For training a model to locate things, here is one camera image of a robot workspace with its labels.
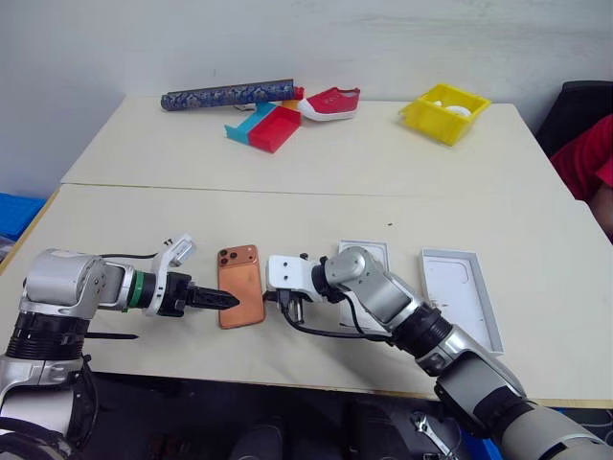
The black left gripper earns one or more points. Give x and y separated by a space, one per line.
178 294

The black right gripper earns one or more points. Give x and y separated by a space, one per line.
283 297

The orange smartphone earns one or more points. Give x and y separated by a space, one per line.
242 282

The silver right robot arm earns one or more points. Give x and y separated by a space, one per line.
383 294

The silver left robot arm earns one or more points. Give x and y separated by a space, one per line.
62 280

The white phone box base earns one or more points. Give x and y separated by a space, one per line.
373 251

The white phone box lid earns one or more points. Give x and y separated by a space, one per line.
455 292

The blue plastic box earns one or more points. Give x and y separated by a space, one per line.
481 450

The red plastic tray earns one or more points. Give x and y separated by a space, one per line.
273 129

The teal plastic tray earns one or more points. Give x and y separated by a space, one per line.
249 123

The silver wrench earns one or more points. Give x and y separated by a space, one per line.
431 431

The blue patterned tube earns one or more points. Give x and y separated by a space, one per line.
225 95

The red and white shoe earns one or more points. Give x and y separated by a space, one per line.
330 103

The blue plastic crate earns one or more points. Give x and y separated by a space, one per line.
16 213

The yellow plastic bin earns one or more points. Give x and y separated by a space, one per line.
443 122

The white object in bin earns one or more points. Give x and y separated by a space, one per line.
457 109

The person in red shirt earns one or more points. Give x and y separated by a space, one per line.
582 158

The black chair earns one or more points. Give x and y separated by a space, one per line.
570 108

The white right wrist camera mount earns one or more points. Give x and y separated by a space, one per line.
289 273

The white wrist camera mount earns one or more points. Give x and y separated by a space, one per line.
289 273
165 261

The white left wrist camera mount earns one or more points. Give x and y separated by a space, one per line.
165 261

